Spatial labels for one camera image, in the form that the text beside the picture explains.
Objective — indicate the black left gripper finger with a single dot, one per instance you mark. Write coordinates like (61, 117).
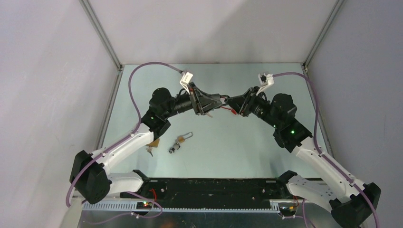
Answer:
(206, 107)
(204, 97)

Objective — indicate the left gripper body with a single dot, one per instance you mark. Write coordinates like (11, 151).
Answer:
(195, 98)

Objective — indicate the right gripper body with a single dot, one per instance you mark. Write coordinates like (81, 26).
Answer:
(253, 103)

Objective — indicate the red cable lock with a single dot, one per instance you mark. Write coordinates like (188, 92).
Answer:
(229, 109)

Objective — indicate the black Kaijing padlock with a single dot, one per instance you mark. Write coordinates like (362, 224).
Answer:
(224, 99)

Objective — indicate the small brass padlock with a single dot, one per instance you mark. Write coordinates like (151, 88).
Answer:
(182, 138)

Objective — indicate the small padlock keys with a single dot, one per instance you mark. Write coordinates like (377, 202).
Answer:
(176, 146)

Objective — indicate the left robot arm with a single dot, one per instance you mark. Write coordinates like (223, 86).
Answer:
(91, 173)

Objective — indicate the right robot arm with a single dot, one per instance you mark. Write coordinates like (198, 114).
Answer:
(349, 200)

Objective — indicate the large brass padlock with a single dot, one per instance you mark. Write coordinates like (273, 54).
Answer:
(154, 144)

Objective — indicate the large padlock keys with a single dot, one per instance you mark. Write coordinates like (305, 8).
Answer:
(149, 150)

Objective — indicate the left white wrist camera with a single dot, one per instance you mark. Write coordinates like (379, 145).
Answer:
(185, 80)

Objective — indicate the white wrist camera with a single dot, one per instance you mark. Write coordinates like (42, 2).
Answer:
(266, 80)
(185, 80)

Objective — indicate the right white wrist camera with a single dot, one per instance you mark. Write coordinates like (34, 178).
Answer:
(266, 80)

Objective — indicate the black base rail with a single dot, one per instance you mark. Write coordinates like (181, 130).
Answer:
(213, 193)

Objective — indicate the aluminium frame post right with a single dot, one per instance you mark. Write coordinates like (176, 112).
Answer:
(323, 32)

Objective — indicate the aluminium frame post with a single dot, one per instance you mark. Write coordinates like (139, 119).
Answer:
(323, 32)
(96, 23)

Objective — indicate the aluminium frame post left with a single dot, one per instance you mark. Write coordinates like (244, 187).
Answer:
(96, 23)

